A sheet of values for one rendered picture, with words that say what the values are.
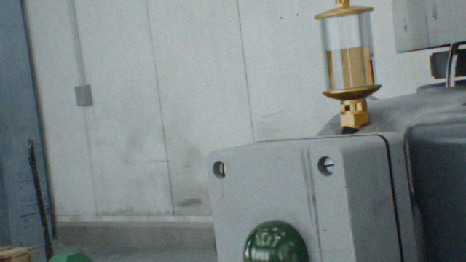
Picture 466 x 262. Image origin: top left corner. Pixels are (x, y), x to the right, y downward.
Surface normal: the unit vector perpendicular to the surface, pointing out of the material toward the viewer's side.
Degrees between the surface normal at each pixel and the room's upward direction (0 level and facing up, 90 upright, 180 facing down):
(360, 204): 90
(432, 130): 56
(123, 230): 90
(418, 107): 16
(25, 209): 86
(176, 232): 90
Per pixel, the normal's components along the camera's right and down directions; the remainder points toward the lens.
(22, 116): 0.74, -0.06
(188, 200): -0.66, 0.12
